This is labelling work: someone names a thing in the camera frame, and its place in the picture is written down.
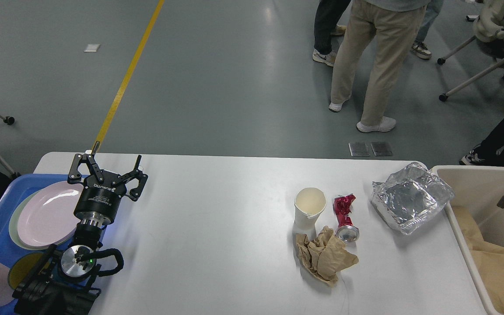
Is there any person in light jeans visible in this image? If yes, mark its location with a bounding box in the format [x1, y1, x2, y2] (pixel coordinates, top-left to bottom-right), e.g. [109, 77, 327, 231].
[411, 0, 444, 60]

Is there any silver foil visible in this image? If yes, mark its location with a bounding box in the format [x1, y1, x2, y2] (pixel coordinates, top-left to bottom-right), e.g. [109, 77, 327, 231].
[371, 162, 455, 235]

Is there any teal mug yellow inside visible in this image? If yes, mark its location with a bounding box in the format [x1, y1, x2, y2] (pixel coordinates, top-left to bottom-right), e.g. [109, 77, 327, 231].
[7, 252, 44, 290]

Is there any beige plastic bin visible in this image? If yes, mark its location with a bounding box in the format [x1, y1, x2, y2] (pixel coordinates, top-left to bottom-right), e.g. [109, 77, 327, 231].
[432, 165, 504, 315]

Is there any person in dark jeans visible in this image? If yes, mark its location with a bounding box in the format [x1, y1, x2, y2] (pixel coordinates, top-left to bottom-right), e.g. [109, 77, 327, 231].
[312, 0, 350, 67]

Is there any metal floor plate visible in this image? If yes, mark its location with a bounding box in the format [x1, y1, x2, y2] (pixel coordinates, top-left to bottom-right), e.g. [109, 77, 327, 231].
[348, 142, 393, 157]

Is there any green plate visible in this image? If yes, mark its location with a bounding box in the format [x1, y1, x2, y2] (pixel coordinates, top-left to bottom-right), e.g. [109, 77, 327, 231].
[9, 189, 77, 251]

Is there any brown paper bag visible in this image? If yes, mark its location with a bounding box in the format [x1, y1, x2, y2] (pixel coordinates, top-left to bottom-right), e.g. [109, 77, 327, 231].
[453, 207, 504, 314]

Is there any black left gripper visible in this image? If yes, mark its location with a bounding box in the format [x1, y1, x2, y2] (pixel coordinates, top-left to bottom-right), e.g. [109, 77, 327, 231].
[68, 142, 149, 229]

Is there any pink plate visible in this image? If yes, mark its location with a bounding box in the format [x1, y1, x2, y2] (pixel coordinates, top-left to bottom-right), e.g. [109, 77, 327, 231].
[17, 180, 87, 246]

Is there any crushed red can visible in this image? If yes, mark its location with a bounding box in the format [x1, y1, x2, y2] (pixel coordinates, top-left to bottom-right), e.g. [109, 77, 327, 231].
[333, 194, 360, 243]

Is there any brown paper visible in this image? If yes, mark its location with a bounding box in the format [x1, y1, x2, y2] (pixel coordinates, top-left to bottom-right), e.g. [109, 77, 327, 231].
[295, 226, 359, 287]

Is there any person in khaki trousers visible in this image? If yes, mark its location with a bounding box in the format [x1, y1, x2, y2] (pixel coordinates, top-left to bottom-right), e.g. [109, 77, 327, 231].
[328, 0, 432, 133]

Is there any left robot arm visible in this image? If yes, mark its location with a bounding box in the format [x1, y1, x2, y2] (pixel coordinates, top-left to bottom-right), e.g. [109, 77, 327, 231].
[12, 141, 148, 315]

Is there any blue plastic tray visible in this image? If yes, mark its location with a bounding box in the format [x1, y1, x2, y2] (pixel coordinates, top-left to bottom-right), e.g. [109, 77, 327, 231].
[0, 174, 83, 315]

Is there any white paper cup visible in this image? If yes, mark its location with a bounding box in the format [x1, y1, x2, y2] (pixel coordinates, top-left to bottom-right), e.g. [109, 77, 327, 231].
[294, 187, 326, 230]

